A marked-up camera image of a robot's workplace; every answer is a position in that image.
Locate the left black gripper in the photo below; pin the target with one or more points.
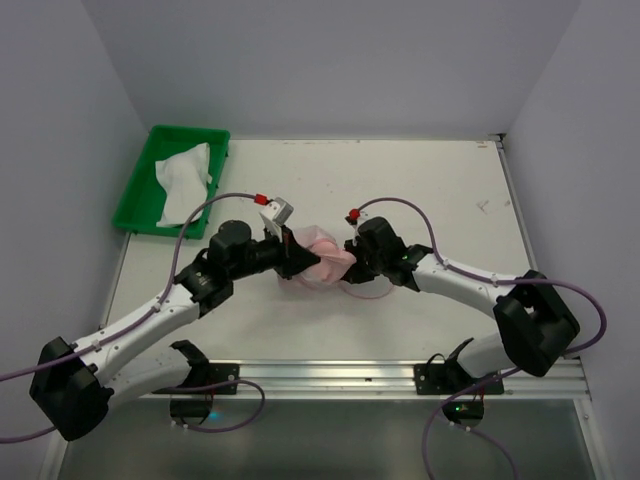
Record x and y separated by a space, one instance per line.
288 251

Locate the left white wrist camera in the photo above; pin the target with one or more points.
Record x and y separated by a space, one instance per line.
274 214

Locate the aluminium right side rail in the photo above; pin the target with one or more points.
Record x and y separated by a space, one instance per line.
525 240

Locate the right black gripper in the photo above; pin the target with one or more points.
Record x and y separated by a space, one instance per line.
360 267

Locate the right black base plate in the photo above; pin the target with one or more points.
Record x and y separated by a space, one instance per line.
441 375

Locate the aluminium rail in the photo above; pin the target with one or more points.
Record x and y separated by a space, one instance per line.
525 240
396 380

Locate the pink white bra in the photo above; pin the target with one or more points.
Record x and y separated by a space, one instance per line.
184 178

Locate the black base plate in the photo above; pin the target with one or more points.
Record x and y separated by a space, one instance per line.
441 375
213 373

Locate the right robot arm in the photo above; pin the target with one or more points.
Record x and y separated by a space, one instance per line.
425 274

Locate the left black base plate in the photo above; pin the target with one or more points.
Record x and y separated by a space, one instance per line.
213 373

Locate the aluminium front rail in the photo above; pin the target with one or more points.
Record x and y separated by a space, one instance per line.
396 380

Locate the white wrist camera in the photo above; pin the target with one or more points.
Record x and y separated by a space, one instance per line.
355 218
274 214

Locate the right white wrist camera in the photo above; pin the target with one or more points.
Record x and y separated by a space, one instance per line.
355 218

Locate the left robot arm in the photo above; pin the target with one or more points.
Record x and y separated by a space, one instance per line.
78 383

